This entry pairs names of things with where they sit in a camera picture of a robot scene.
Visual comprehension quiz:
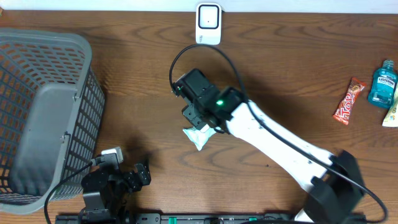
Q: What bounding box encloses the grey plastic shopping basket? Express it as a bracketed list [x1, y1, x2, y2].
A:
[1, 28, 105, 215]

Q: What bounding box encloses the white barcode scanner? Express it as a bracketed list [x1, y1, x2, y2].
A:
[195, 2, 222, 45]

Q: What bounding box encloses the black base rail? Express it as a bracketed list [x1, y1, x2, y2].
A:
[55, 212, 368, 224]

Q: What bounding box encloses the left black cable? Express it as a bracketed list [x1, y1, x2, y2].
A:
[44, 160, 97, 224]

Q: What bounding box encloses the black cable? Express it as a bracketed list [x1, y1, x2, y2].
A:
[44, 160, 97, 224]
[169, 43, 389, 224]

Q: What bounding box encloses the yellow snack bag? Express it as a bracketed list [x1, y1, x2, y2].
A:
[382, 87, 398, 128]

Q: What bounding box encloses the red chocolate bar wrapper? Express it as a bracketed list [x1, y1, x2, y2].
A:
[333, 77, 366, 125]

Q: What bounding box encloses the right black cable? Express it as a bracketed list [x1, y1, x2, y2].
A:
[169, 43, 389, 224]

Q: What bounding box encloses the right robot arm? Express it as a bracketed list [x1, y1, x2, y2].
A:
[172, 69, 364, 223]

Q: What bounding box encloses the mint green snack packet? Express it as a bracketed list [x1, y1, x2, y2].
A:
[183, 127, 216, 151]

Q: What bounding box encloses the teal mouthwash bottle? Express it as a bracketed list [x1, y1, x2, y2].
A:
[368, 60, 397, 109]

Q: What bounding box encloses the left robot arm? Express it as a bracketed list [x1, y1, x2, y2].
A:
[78, 153, 151, 224]

